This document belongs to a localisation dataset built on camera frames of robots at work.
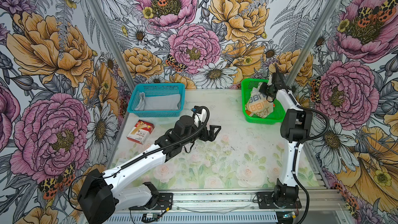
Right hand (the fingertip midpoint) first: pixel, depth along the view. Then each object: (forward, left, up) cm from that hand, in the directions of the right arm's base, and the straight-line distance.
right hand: (261, 90), depth 106 cm
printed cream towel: (-9, +3, -3) cm, 10 cm away
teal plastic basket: (+9, +72, -5) cm, 73 cm away
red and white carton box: (-26, +78, -7) cm, 82 cm away
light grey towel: (+1, +71, -10) cm, 72 cm away
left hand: (-35, +35, +10) cm, 51 cm away
